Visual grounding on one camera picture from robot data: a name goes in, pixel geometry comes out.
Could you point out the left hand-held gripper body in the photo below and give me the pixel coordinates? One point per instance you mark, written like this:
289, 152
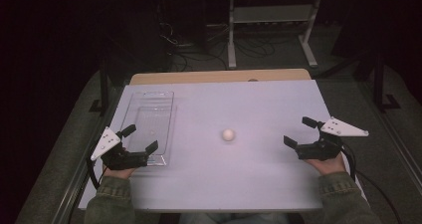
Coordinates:
124, 160

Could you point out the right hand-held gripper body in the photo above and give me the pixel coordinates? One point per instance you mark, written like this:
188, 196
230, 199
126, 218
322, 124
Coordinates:
320, 150

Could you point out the clear plastic tray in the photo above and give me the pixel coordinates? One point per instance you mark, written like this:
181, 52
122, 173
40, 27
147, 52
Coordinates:
152, 114

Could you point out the small white ball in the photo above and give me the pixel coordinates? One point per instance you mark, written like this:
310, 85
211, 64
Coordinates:
228, 135

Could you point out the person's left hand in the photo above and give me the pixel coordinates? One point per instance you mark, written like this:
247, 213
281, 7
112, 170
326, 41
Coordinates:
120, 173

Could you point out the person's right hand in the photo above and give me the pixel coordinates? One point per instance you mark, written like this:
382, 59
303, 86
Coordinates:
328, 167

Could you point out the black metal stand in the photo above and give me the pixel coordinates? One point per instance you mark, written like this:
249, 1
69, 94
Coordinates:
379, 84
103, 84

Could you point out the wooden table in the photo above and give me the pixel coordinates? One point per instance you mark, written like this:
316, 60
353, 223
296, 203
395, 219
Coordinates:
199, 77

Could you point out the grey metal rail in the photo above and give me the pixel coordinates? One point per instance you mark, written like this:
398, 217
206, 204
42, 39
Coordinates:
394, 141
74, 187

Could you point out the white metal desk frame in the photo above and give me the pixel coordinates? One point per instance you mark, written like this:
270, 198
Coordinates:
272, 14

